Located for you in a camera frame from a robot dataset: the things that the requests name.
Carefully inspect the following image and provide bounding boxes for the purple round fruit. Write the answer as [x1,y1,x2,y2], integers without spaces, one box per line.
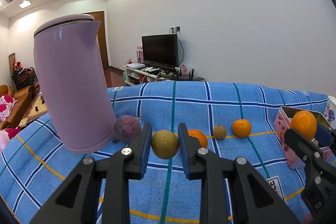
[114,115,143,143]

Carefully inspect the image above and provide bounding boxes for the brown leather sofa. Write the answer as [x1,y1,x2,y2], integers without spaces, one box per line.
[0,84,40,130]

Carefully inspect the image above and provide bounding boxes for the black power cable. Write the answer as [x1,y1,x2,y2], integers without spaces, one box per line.
[176,31,185,67]

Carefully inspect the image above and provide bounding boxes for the blue checkered blanket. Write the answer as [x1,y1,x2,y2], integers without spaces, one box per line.
[0,81,336,224]

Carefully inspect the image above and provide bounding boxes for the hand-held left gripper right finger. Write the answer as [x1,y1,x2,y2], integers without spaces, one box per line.
[178,123,300,224]

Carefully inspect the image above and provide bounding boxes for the orange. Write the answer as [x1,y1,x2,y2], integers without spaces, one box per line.
[188,129,208,149]
[232,119,252,138]
[290,110,318,140]

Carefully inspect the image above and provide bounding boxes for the purple electric kettle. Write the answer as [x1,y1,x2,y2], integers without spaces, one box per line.
[33,14,117,153]

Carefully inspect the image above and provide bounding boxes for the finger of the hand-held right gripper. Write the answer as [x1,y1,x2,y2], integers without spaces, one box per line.
[284,129,336,185]
[314,126,336,159]

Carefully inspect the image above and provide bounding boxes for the black television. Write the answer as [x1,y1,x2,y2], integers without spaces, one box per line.
[142,34,179,69]

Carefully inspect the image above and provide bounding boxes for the pale yellow round fruit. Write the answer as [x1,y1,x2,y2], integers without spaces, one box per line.
[152,130,180,159]

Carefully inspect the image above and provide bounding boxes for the wooden coffee table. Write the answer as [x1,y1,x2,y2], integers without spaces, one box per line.
[20,91,49,127]

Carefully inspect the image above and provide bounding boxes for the brown wooden door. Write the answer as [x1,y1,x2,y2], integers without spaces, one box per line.
[89,11,110,70]

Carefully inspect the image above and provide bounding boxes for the pink tin box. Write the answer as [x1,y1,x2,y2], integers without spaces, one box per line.
[273,106,336,169]

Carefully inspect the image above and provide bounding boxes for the white set-top box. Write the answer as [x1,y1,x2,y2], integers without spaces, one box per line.
[126,62,145,70]

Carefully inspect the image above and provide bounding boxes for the dark stacked chairs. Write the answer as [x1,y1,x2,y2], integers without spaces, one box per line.
[12,67,38,92]

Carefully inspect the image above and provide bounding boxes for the white television stand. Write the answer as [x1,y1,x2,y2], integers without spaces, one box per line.
[123,65,205,86]

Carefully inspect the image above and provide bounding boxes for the small brown round fruit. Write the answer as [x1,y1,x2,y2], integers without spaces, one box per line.
[213,125,227,140]

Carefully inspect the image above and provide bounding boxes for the pink floral cushion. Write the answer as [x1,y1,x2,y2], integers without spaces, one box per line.
[0,126,21,152]
[0,94,17,122]

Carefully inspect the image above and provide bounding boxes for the white printed mug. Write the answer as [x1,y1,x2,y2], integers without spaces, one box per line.
[324,96,336,130]

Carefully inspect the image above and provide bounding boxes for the black router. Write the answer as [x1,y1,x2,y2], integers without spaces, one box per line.
[175,68,195,81]

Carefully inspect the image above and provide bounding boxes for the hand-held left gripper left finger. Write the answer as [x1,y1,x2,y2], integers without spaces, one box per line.
[29,122,153,224]

